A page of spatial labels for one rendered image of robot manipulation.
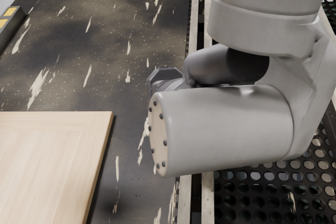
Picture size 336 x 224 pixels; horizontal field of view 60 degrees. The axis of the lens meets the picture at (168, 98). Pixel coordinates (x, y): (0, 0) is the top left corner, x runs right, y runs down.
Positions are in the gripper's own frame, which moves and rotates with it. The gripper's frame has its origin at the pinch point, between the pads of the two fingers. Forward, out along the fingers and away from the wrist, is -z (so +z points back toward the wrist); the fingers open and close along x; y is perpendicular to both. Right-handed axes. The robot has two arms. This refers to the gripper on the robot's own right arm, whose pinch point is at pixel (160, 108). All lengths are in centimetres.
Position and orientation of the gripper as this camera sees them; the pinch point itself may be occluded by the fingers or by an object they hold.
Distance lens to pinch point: 46.0
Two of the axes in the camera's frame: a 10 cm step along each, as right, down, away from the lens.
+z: 2.7, 0.3, -9.6
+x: -0.8, -10.0, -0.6
